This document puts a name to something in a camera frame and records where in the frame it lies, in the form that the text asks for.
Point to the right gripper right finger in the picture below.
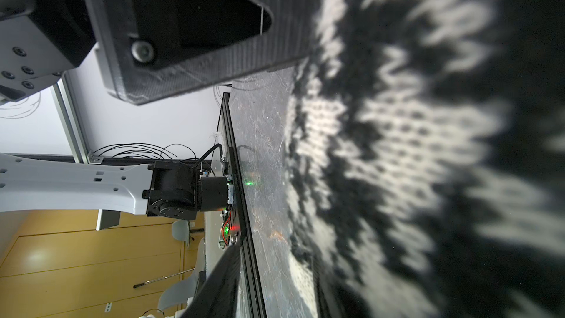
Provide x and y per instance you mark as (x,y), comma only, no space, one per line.
(218,297)

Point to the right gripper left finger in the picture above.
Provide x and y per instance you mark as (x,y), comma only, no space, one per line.
(198,31)

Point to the black white patterned scarf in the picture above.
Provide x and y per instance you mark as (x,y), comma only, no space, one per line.
(425,160)

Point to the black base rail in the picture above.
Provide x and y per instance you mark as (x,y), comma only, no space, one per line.
(251,302)

